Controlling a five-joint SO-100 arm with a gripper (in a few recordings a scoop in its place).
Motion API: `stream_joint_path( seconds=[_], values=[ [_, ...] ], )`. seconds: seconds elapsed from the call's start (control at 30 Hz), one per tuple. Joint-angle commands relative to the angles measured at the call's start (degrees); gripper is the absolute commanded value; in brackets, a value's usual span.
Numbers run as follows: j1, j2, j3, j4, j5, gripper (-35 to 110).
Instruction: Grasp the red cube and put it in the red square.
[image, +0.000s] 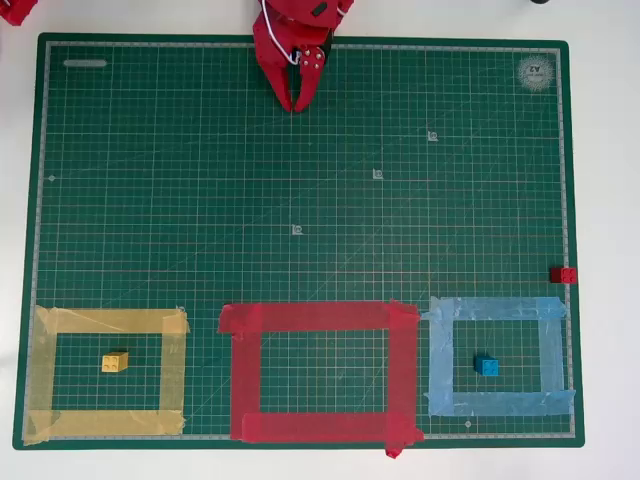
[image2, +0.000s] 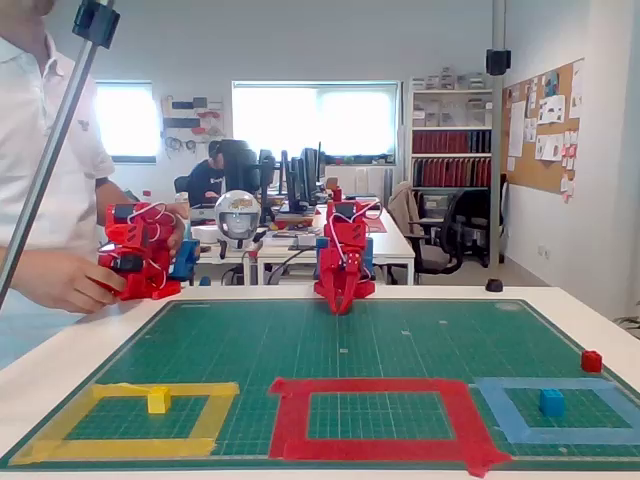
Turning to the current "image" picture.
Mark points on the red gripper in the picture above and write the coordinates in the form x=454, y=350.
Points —
x=274, y=56

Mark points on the red leader robot arm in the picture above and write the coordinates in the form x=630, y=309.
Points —
x=17, y=10

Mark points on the red lego brick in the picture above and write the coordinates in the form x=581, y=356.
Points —
x=564, y=275

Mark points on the red tape square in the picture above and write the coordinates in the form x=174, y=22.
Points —
x=245, y=375

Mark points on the blue tape square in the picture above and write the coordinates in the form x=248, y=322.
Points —
x=440, y=360

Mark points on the yellow lego brick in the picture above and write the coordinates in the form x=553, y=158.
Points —
x=114, y=362

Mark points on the blue lego brick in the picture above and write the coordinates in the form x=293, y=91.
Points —
x=486, y=365

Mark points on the yellow tape square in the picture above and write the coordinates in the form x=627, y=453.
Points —
x=40, y=375

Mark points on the green cutting mat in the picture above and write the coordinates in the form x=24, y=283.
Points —
x=300, y=200

